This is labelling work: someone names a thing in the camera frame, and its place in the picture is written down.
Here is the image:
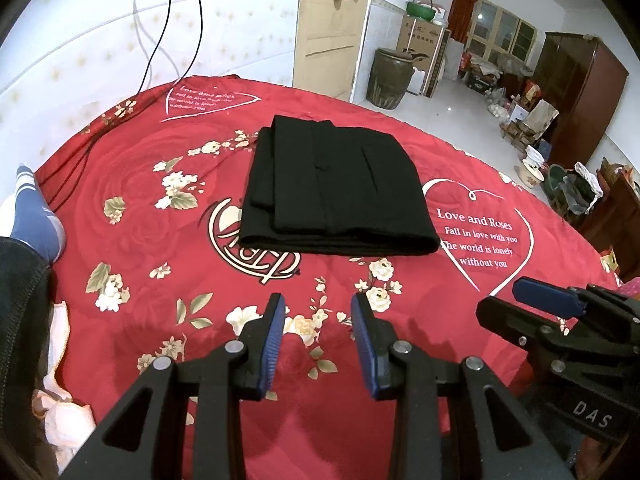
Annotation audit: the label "black cable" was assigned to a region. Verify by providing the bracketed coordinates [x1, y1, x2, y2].
[47, 0, 203, 211]
[37, 0, 173, 196]

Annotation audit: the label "beige wooden door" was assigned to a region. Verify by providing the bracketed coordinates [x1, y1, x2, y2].
[292, 0, 374, 104]

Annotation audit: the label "floral enamel basin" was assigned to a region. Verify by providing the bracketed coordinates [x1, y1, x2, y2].
[517, 152, 547, 189]

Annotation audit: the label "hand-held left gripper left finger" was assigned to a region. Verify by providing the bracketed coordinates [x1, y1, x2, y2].
[60, 293, 287, 480]

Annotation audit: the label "person's foot in blue sock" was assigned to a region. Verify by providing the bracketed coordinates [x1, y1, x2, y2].
[10, 164, 67, 264]

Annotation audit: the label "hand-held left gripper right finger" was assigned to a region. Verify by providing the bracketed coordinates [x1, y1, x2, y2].
[351, 292, 576, 480]

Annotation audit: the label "brown wooden cabinet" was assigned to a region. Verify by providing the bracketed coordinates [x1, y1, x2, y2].
[579, 170, 640, 273]

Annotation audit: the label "white cloth with orange trim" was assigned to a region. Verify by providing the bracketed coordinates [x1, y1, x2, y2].
[31, 301, 97, 472]

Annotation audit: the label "black pants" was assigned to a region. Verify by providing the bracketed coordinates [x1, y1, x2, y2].
[237, 115, 442, 257]

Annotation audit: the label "green plastic basin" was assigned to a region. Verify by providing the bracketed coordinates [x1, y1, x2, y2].
[546, 164, 577, 207]

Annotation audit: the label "green basket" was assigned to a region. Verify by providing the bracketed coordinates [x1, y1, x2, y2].
[406, 0, 444, 20]

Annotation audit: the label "brown ceramic jar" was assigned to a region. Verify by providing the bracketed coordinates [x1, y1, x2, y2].
[366, 47, 416, 110]

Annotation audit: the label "brown wooden wardrobe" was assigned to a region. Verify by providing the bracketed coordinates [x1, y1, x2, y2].
[531, 32, 630, 172]

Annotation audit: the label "window with wooden frame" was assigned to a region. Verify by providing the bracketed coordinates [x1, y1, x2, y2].
[467, 0, 539, 64]

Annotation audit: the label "dark red curtain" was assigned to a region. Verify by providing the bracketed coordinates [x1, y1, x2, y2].
[452, 0, 479, 47]

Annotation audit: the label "person's leg in dark jeans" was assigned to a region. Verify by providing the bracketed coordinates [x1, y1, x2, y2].
[0, 236, 57, 480]

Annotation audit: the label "red floral blanket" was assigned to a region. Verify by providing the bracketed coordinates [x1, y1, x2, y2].
[35, 74, 632, 480]

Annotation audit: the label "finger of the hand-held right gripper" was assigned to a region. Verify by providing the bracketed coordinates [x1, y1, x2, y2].
[512, 276, 637, 322]
[475, 296, 581, 349]

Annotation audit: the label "pile of household clutter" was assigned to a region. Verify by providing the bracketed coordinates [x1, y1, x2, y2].
[461, 52, 560, 142]

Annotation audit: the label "tall cardboard box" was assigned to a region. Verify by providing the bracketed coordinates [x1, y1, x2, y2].
[400, 14, 452, 98]

